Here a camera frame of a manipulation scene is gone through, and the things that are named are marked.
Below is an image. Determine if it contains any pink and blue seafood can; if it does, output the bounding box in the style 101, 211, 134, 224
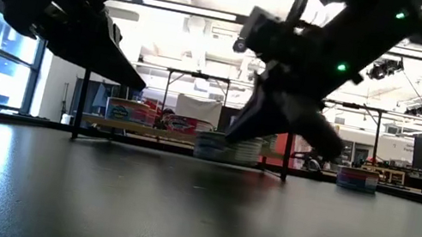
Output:
104, 95, 153, 127
334, 164, 381, 196

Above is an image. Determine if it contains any black metal gantry frame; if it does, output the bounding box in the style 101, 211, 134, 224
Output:
160, 66, 232, 123
313, 96, 389, 167

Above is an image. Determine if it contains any green and blue seafood can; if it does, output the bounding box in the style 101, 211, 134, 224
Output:
192, 127, 265, 171

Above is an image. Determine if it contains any black table mat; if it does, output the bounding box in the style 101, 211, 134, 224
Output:
0, 119, 422, 237

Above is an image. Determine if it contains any red albacore tuna can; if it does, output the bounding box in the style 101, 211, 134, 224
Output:
160, 112, 215, 139

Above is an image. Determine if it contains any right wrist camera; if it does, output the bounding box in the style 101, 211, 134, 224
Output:
232, 3, 286, 61

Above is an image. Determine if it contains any person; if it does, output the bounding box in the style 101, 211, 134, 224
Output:
159, 106, 177, 130

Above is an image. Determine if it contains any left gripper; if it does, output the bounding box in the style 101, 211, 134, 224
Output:
0, 0, 162, 91

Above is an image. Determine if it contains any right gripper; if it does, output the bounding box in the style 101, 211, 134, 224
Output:
223, 7, 374, 165

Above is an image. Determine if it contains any black ceiling spotlight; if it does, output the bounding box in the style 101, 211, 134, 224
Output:
365, 52, 406, 86
402, 100, 422, 118

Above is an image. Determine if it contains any white hanging banner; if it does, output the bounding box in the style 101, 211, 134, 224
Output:
173, 94, 223, 129

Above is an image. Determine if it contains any gold lid green label can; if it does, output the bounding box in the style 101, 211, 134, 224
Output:
261, 131, 279, 152

